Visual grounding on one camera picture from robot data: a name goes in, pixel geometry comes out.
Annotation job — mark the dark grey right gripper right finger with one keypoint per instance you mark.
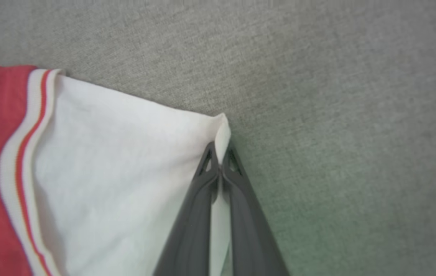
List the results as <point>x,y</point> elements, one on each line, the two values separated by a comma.
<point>252,241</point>

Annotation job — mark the red and white jersey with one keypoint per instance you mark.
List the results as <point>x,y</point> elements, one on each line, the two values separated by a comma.
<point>118,172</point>

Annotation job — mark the grey fabric sofa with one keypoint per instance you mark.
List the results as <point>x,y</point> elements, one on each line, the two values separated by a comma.
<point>336,115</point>

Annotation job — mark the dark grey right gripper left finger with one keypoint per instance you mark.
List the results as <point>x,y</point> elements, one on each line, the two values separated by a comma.
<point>191,237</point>

